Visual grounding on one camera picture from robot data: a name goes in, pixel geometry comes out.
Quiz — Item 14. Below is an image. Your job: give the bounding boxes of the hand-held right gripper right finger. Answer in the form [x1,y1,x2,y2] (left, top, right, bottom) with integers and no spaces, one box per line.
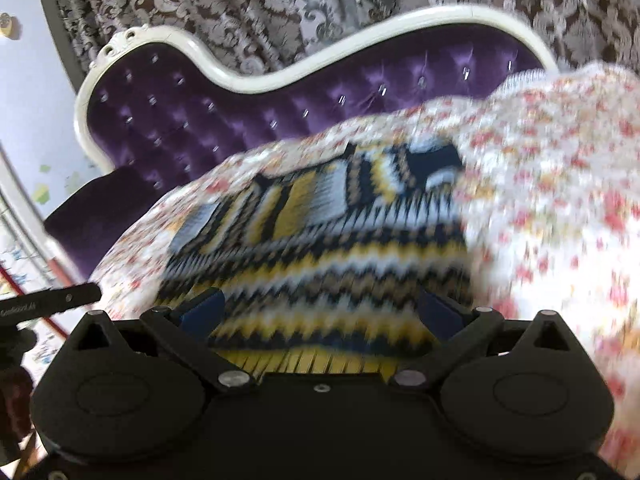
[390,291,577,392]

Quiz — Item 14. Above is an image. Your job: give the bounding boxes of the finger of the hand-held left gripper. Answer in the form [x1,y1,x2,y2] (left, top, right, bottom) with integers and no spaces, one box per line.
[37,282,102,315]

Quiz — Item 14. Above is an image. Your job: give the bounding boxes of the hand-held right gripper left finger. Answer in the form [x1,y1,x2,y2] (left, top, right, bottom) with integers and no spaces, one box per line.
[65,287,251,392]

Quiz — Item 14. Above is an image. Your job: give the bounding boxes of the yellow black patterned knit sweater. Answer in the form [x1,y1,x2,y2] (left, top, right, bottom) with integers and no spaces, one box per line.
[157,142,476,376]

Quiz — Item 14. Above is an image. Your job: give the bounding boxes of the person's left forearm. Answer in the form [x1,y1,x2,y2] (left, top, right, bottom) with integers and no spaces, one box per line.
[0,362,35,453]

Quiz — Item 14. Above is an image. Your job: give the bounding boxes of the floral blanket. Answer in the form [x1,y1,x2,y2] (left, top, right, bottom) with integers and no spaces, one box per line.
[92,62,640,480]

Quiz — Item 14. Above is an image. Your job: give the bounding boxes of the purple tufted sofa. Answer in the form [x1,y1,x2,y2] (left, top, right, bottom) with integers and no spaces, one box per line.
[44,4,561,281]

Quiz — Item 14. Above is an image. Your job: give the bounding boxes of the brown damask curtain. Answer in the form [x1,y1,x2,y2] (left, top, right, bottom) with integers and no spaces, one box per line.
[47,0,640,81]

